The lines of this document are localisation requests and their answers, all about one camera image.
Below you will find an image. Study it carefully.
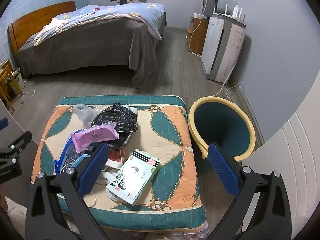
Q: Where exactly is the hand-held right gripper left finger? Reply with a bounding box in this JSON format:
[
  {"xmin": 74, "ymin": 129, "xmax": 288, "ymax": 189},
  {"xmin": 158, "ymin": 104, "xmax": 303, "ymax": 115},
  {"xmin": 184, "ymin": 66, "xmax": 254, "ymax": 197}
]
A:
[{"xmin": 25, "ymin": 143, "xmax": 110, "ymax": 240}]

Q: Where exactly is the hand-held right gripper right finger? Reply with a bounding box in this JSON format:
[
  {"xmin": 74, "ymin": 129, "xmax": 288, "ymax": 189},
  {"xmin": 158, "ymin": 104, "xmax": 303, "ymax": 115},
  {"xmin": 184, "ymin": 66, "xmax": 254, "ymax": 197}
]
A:
[{"xmin": 207, "ymin": 142, "xmax": 292, "ymax": 240}]

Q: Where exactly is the yellow teal round bin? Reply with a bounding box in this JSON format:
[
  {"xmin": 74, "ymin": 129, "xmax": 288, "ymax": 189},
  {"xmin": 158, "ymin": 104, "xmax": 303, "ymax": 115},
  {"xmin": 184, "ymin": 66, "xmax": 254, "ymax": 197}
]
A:
[{"xmin": 187, "ymin": 96, "xmax": 257, "ymax": 162}]

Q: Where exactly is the red white packet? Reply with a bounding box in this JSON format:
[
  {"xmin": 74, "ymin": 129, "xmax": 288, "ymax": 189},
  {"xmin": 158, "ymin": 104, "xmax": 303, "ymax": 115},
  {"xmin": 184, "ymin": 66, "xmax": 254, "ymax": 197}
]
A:
[{"xmin": 105, "ymin": 147, "xmax": 125, "ymax": 169}]

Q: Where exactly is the pink plastic packet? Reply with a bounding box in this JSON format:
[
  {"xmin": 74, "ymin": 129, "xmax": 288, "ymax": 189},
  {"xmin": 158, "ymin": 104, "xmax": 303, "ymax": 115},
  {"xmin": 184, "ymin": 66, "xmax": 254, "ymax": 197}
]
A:
[{"xmin": 71, "ymin": 124, "xmax": 120, "ymax": 153}]

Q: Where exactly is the wooden stool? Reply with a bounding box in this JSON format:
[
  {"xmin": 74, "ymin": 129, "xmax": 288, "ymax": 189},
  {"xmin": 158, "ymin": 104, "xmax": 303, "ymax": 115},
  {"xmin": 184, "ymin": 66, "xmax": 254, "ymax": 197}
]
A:
[{"xmin": 0, "ymin": 59, "xmax": 23, "ymax": 107}]

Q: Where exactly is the green white medicine box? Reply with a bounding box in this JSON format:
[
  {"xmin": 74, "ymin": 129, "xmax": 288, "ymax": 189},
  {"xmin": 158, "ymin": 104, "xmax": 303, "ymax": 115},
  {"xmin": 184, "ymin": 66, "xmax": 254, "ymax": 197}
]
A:
[{"xmin": 106, "ymin": 149, "xmax": 161, "ymax": 206}]

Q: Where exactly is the green white bucket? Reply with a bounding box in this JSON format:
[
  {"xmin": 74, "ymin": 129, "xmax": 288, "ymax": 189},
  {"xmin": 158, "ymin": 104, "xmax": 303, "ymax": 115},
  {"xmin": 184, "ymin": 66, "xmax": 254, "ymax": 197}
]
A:
[{"xmin": 10, "ymin": 67, "xmax": 25, "ymax": 93}]

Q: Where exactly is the black plastic bag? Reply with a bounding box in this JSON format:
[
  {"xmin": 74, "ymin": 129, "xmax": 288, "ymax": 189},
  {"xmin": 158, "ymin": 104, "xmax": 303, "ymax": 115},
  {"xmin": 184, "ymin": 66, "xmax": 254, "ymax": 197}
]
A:
[{"xmin": 91, "ymin": 102, "xmax": 139, "ymax": 147}]

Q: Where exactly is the clear plastic bag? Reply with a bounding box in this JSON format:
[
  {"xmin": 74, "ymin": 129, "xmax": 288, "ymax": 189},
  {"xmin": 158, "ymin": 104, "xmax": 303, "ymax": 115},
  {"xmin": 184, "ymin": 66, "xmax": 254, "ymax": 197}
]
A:
[{"xmin": 72, "ymin": 104, "xmax": 100, "ymax": 128}]

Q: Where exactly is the printed teal orange cushion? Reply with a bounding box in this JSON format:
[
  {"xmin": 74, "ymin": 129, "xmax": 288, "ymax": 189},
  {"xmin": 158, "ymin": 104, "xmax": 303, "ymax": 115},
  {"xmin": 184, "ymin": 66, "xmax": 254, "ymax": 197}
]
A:
[{"xmin": 30, "ymin": 95, "xmax": 207, "ymax": 233}]

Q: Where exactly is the wooden headboard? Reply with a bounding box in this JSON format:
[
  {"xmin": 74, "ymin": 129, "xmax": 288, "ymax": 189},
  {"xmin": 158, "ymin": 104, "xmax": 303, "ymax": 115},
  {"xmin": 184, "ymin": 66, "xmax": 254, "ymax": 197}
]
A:
[{"xmin": 8, "ymin": 1, "xmax": 77, "ymax": 53}]

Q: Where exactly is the white grey air purifier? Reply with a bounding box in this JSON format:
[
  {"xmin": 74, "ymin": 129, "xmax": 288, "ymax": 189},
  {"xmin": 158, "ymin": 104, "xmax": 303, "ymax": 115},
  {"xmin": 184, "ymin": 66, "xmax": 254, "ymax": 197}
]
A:
[{"xmin": 201, "ymin": 12, "xmax": 247, "ymax": 83}]

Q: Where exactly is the bed with grey bedspread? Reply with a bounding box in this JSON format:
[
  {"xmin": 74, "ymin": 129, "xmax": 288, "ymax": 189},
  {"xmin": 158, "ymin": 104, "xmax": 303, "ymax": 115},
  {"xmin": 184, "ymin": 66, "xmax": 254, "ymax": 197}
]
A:
[{"xmin": 17, "ymin": 17, "xmax": 167, "ymax": 89}]

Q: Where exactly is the wooden cabinet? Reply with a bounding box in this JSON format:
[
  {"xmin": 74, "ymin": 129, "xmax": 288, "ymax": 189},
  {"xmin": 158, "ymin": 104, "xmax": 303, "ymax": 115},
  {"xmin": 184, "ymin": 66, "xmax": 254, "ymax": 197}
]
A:
[{"xmin": 187, "ymin": 14, "xmax": 209, "ymax": 55}]

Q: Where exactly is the blue printed quilt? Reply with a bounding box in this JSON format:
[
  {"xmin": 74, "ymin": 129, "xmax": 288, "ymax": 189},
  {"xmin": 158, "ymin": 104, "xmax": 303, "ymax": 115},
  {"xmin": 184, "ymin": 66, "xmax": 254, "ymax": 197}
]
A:
[{"xmin": 32, "ymin": 2, "xmax": 167, "ymax": 47}]

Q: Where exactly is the white router with antennas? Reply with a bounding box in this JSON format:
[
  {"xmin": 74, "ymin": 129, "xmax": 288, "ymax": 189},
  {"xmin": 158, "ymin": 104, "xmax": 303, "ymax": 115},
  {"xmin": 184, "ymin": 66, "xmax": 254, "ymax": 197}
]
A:
[{"xmin": 216, "ymin": 4, "xmax": 247, "ymax": 22}]

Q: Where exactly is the black monitor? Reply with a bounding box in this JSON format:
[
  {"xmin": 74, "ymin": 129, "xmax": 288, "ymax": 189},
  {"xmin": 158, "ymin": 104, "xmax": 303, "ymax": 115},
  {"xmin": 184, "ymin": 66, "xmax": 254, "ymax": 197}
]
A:
[{"xmin": 202, "ymin": 0, "xmax": 219, "ymax": 18}]

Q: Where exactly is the white cable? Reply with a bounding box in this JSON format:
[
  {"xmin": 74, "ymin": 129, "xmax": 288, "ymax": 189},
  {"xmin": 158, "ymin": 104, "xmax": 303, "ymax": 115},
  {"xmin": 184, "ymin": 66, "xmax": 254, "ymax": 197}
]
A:
[
  {"xmin": 20, "ymin": 90, "xmax": 35, "ymax": 105},
  {"xmin": 187, "ymin": 0, "xmax": 237, "ymax": 57},
  {"xmin": 212, "ymin": 55, "xmax": 245, "ymax": 105}
]

